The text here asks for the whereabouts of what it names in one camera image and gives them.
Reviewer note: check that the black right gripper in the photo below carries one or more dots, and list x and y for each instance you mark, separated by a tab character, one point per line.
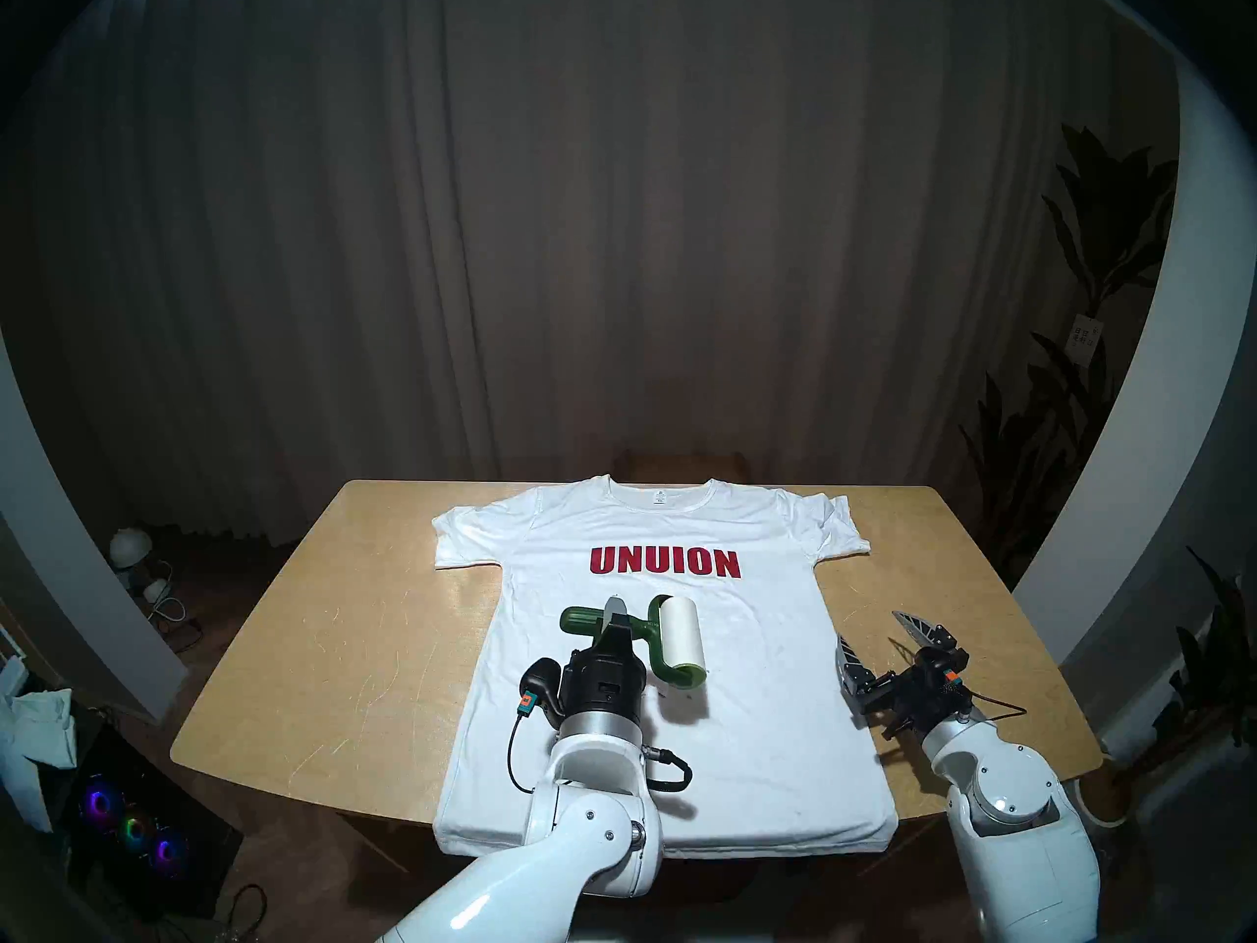
899	700

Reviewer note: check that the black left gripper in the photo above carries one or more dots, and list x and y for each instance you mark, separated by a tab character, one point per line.
604	695

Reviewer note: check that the white T-shirt red UNUION print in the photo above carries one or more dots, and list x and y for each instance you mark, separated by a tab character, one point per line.
766	735

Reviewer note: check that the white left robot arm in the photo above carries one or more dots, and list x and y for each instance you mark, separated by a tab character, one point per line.
589	833

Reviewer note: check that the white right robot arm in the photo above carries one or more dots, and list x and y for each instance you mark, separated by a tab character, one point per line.
1011	823

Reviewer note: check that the plant in white pot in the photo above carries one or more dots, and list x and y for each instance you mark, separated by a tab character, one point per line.
1208	656

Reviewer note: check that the white paper plant tag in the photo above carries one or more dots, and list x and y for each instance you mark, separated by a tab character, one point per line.
1084	340

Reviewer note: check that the white curved arch pillar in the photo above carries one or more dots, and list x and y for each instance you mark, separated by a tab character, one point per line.
59	558
1178	411

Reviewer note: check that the long beige pleated curtain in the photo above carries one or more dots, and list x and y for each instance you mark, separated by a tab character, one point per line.
589	214

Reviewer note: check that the tall dark leafy plant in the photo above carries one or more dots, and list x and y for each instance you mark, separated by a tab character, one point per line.
1110	224

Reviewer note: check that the large white mushroom lamp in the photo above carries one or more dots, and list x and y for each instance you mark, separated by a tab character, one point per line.
129	546

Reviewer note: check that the black computer with RGB fans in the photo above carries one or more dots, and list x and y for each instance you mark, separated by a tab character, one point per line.
133	823

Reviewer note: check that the crumpled white cloth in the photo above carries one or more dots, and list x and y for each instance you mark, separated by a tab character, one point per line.
39	735

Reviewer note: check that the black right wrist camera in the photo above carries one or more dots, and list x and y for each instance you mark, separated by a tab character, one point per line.
941	676

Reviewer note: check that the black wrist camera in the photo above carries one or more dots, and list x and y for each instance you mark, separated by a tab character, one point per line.
538	686
941	676

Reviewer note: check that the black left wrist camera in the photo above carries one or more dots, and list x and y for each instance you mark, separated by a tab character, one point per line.
538	686

